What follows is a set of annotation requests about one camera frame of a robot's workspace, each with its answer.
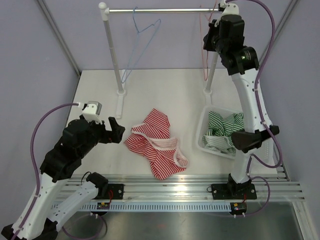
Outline blue wire hanger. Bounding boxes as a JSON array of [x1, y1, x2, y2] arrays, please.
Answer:
[[121, 6, 162, 84]]

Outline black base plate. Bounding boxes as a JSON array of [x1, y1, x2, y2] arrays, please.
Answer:
[[209, 183, 258, 200], [95, 183, 125, 200]]

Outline green striped tank top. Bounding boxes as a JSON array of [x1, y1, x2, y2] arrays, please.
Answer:
[[201, 111, 244, 157]]

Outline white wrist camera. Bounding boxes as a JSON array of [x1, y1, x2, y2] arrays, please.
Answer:
[[77, 101, 103, 124], [218, 0, 239, 16]]

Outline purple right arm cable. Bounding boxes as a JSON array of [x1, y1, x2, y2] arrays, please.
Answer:
[[224, 0, 283, 218]]

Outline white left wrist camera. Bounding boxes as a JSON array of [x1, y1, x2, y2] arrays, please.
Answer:
[[77, 101, 103, 124]]

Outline pink wire hanger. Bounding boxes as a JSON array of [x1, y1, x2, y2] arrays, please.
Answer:
[[199, 2, 218, 81]]

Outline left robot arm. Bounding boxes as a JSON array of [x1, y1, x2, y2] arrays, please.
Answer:
[[1, 117, 125, 240]]

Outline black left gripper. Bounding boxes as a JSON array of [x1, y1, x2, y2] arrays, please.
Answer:
[[78, 116, 125, 158]]

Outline white plastic basket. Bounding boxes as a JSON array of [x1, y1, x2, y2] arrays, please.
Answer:
[[196, 105, 241, 159]]

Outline white slotted cable duct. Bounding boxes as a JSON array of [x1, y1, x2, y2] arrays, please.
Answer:
[[79, 202, 231, 212]]

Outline white and silver clothes rack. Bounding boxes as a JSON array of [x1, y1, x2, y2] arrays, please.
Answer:
[[98, 2, 219, 119]]

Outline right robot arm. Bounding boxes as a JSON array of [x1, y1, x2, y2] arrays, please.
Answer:
[[203, 13, 280, 200]]

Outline red striped tank top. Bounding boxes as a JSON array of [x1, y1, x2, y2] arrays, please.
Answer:
[[124, 108, 189, 180]]

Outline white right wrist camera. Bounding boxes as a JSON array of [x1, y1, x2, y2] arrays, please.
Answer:
[[218, 0, 239, 16]]

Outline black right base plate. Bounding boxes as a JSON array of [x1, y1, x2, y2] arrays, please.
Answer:
[[209, 183, 258, 200]]

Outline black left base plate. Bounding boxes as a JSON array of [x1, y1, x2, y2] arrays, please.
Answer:
[[95, 183, 125, 200]]

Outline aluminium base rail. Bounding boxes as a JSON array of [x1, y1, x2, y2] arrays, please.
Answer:
[[49, 173, 307, 202]]

